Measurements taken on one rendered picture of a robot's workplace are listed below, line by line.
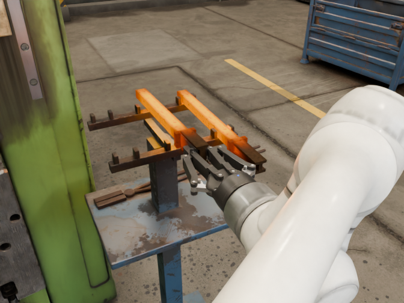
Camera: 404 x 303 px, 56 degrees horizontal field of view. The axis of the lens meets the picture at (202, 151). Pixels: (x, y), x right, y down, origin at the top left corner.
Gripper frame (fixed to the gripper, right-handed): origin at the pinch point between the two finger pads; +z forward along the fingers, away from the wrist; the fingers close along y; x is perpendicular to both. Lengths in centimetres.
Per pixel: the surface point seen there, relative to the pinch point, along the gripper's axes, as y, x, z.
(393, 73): 273, -79, 163
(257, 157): 12.0, -2.9, -5.6
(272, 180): 99, -102, 100
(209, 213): 9.6, -30.2, 11.6
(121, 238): -15.1, -30.3, 12.9
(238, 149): 10.5, -3.4, -0.5
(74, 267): -28, -75, 53
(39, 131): -28, -15, 52
